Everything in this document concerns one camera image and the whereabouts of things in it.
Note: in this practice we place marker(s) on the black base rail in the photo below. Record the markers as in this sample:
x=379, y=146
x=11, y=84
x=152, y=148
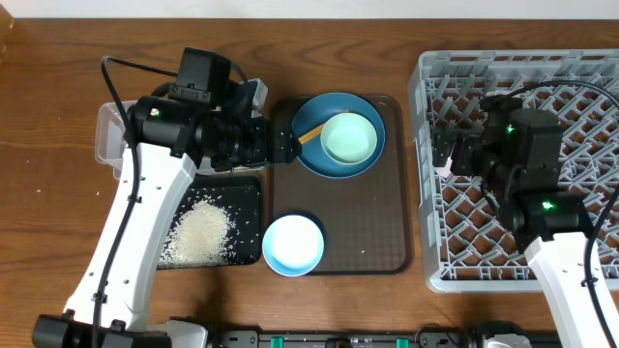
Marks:
x=253, y=339

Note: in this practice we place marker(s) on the grey dishwasher rack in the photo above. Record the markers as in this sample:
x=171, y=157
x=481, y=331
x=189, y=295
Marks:
x=465, y=249

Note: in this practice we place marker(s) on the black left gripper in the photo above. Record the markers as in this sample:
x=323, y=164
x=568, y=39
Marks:
x=254, y=132

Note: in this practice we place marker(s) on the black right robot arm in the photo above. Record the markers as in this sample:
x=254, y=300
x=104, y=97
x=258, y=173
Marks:
x=516, y=156

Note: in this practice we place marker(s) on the light green bowl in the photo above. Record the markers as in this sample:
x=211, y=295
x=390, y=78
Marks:
x=348, y=138

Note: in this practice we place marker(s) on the black plastic tray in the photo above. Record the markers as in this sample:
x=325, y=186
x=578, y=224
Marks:
x=246, y=192

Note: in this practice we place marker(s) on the pink cup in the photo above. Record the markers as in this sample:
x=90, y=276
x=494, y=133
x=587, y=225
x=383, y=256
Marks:
x=445, y=170

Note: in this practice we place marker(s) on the light blue bowl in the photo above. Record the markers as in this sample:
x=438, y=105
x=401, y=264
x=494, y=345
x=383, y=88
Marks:
x=293, y=245

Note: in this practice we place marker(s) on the clear plastic bin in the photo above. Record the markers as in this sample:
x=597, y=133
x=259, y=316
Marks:
x=110, y=143

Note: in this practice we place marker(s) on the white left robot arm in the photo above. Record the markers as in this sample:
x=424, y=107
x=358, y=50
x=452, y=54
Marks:
x=207, y=110

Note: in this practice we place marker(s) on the brown serving tray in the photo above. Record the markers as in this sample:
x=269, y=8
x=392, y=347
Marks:
x=364, y=219

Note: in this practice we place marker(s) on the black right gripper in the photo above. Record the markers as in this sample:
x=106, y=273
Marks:
x=468, y=141

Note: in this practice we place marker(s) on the pile of white rice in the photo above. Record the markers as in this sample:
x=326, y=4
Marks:
x=208, y=230

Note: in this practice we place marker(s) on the dark blue plate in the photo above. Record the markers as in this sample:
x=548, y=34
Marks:
x=315, y=112

